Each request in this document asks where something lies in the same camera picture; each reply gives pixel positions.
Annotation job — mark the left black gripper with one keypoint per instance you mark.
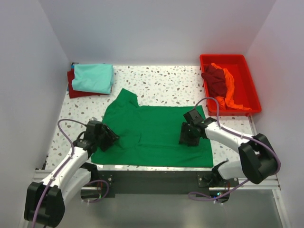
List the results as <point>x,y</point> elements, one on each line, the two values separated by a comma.
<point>110,137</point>

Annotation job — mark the maroon t-shirt in bin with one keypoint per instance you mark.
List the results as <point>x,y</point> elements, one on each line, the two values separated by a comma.
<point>216,81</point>

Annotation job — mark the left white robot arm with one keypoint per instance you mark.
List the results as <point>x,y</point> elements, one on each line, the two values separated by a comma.
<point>46,200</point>

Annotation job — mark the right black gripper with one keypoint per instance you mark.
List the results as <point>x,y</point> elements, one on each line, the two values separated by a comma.
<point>184,136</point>

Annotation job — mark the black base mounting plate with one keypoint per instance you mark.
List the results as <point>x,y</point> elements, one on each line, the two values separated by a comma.
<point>156,182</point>

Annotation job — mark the orange t-shirt in bin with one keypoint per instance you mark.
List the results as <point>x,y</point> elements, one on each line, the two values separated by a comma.
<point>228,100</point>

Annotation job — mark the green t-shirt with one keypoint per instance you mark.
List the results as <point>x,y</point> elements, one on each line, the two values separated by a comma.
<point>149,136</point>

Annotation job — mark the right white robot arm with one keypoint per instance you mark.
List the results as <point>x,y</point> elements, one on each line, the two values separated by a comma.
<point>257,159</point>

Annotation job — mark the folded teal t-shirt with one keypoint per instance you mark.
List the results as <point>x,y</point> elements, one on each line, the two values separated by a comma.
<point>93,78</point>

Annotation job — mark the red plastic bin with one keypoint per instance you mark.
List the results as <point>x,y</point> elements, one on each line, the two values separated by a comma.
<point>245,91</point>

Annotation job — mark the folded dark red t-shirt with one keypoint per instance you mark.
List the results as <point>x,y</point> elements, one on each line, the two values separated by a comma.
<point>73,93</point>

